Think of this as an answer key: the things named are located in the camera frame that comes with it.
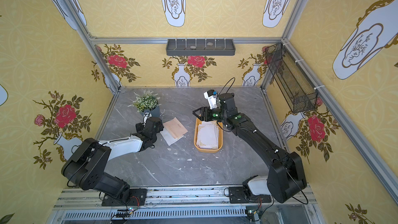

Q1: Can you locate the pink stationery sheet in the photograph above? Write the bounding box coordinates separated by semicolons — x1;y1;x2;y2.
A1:
163;117;188;139

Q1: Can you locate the white yellow-flowered stationery sheet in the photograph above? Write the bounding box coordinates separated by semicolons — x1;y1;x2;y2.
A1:
160;128;184;146

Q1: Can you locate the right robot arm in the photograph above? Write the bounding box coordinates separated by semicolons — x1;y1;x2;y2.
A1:
193;90;307;203

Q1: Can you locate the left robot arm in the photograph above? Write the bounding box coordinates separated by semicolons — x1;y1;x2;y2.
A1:
61;117;164;205

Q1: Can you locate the yellow plastic storage box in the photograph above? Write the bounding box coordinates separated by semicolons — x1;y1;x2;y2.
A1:
194;119;223;153

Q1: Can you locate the stationery paper stack in box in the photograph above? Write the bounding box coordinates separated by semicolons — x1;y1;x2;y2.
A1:
196;121;219;150

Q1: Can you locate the blue plant pot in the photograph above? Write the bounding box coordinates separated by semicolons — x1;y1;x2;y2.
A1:
141;105;161;118

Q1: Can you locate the green artificial plant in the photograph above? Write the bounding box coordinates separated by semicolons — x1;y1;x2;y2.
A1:
128;90;160;113

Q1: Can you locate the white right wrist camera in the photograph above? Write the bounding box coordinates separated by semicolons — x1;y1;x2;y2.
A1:
204;89;218;110

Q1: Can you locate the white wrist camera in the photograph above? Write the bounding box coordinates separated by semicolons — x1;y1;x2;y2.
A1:
143;112;152;124
204;89;218;110

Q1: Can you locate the black right camera cable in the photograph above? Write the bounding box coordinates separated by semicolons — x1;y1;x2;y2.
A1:
217;77;236;95

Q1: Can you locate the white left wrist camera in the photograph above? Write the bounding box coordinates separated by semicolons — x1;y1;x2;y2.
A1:
143;112;152;124

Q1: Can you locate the grey wall shelf tray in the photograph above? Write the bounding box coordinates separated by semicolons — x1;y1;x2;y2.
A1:
166;38;236;57

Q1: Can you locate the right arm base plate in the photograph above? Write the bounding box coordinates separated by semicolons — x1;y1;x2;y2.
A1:
228;186;272;204

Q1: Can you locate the black wire mesh basket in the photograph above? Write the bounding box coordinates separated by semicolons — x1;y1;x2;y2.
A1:
265;43;318;114

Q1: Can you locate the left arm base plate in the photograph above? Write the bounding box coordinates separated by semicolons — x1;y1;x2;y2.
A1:
102;188;147;207

